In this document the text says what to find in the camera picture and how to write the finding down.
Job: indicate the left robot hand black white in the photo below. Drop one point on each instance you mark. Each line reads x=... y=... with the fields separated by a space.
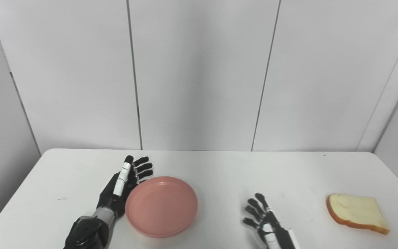
x=119 y=188

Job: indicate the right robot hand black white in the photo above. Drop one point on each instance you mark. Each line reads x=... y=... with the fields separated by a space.
x=269 y=226

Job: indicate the pink round plate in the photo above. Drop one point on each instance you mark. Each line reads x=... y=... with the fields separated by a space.
x=161 y=206

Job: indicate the slice of bread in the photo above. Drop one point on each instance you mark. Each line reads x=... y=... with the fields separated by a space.
x=356 y=212

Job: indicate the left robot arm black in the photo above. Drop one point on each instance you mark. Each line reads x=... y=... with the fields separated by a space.
x=88 y=231

